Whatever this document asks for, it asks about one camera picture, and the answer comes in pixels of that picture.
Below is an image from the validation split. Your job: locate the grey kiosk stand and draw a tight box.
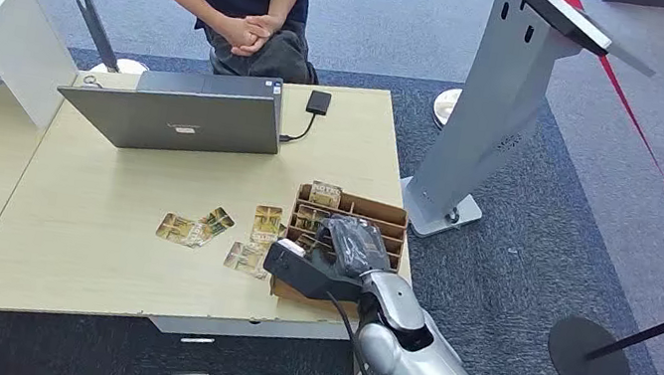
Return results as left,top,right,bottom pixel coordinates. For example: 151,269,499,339
392,0,664,271

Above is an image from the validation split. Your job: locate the wooden card organizer box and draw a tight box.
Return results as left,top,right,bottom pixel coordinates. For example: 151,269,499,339
266,179,414,321

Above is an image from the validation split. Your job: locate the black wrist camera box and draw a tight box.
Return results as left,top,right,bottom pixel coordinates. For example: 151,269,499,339
259,236,371,308

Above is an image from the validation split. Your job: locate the metal key ring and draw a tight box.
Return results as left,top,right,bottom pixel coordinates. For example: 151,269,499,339
81,72,106,92

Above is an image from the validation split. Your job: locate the person's right hand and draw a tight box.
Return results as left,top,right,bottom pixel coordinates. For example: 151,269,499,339
210,11,274,57

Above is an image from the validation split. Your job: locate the hotel card with large print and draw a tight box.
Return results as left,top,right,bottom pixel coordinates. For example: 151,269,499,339
307,179,345,211

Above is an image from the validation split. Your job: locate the black adapter cable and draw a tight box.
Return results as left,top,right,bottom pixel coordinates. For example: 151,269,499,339
276,107,318,149

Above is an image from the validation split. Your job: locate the red barrier belt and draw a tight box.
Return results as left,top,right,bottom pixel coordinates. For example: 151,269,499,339
504,0,664,305

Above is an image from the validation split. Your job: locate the black power adapter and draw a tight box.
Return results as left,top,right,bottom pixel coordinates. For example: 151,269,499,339
304,88,334,118

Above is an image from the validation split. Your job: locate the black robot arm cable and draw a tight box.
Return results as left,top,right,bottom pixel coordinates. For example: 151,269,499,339
311,290,416,375

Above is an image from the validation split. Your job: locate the grey laptop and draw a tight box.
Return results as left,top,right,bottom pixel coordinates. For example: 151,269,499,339
49,44,292,175

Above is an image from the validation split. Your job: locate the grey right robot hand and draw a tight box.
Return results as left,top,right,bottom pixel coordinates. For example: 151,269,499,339
311,211,399,285

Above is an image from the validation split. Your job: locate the white round stanchion base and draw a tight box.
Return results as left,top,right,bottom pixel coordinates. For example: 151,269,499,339
428,85,464,131

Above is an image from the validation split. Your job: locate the person's left hand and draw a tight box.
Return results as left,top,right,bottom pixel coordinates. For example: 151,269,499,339
229,7,287,65

